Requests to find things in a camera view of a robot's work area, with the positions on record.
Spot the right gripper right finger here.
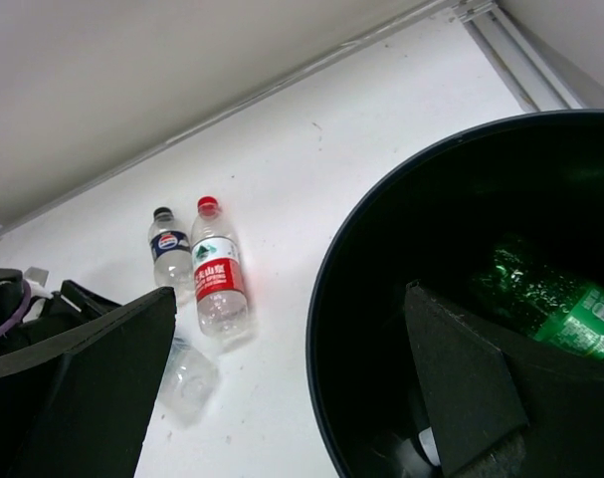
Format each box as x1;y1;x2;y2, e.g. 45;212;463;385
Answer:
405;284;604;477

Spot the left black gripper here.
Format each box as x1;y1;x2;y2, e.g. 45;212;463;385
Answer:
12;280;120;349

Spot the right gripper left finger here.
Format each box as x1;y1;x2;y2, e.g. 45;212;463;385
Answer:
0;288;176;477

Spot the clear bottle black cap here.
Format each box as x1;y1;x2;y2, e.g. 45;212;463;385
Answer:
148;206;193;304

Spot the clear plastic bottle white cap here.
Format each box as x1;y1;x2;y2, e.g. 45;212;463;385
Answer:
375;397;445;472

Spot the clear bottle blue white label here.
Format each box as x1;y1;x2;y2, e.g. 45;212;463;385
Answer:
158;337;219;426

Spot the green plastic bottle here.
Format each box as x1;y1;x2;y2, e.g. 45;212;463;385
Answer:
470;234;604;362

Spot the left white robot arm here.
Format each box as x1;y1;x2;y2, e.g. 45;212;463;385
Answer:
0;268;119;357

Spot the dark blue round bin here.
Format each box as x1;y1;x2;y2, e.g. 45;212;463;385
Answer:
306;111;604;477

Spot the clear bottle red cap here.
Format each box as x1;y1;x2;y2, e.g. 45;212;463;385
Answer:
191;196;251;344

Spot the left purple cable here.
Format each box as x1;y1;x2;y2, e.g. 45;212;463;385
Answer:
0;281;34;350

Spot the aluminium table edge rail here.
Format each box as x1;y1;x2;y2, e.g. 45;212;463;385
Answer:
0;0;604;243

